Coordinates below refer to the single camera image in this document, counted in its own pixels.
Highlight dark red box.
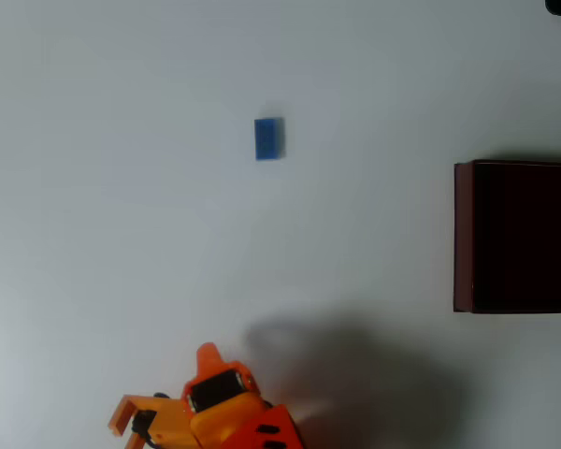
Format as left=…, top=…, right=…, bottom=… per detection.
left=453, top=159, right=561, bottom=315

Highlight orange camera mount bracket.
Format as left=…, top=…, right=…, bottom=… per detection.
left=107, top=394, right=198, bottom=449

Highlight black cable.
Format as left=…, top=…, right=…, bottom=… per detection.
left=131, top=391, right=169, bottom=449

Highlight small blue block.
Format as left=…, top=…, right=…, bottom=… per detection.
left=253, top=116, right=286, bottom=162

